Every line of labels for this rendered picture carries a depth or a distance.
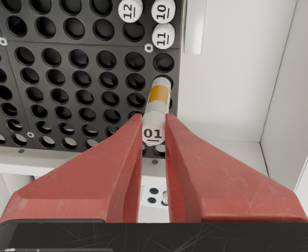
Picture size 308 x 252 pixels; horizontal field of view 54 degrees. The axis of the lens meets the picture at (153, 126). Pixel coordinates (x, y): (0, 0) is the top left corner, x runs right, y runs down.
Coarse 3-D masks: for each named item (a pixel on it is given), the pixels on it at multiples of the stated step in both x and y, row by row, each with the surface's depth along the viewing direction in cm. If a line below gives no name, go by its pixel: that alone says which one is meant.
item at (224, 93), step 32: (224, 0) 22; (256, 0) 22; (288, 0) 22; (224, 32) 24; (256, 32) 23; (288, 32) 23; (192, 64) 25; (224, 64) 25; (256, 64) 25; (192, 96) 27; (224, 96) 27; (256, 96) 26; (192, 128) 29; (224, 128) 29; (256, 128) 28; (0, 160) 27; (32, 160) 27; (64, 160) 27; (160, 160) 27; (256, 160) 27
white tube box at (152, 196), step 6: (144, 186) 40; (150, 186) 40; (156, 186) 40; (144, 192) 41; (150, 192) 41; (156, 192) 41; (162, 192) 40; (144, 198) 42; (150, 198) 43; (156, 198) 41; (162, 198) 41; (144, 204) 42; (150, 204) 42; (156, 204) 42; (162, 204) 42
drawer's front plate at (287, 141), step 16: (304, 0) 20; (304, 16) 20; (304, 32) 20; (288, 48) 23; (304, 48) 20; (288, 64) 23; (304, 64) 20; (288, 80) 22; (304, 80) 19; (272, 96) 26; (288, 96) 22; (304, 96) 19; (272, 112) 26; (288, 112) 22; (304, 112) 19; (272, 128) 26; (288, 128) 22; (304, 128) 19; (272, 144) 25; (288, 144) 22; (304, 144) 19; (272, 160) 25; (288, 160) 21; (304, 160) 19; (272, 176) 25; (288, 176) 21; (304, 176) 19; (304, 192) 20; (304, 208) 21
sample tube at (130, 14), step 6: (126, 0) 16; (132, 0) 16; (138, 0) 16; (120, 6) 16; (126, 6) 16; (132, 6) 16; (138, 6) 16; (120, 12) 16; (126, 12) 16; (132, 12) 16; (138, 12) 16; (126, 18) 16; (132, 18) 16
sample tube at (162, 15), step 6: (156, 0) 16; (162, 0) 15; (168, 0) 16; (156, 6) 16; (162, 6) 16; (168, 6) 16; (174, 6) 16; (156, 12) 16; (162, 12) 16; (168, 12) 16; (174, 12) 16; (156, 18) 16; (162, 18) 16; (168, 18) 16
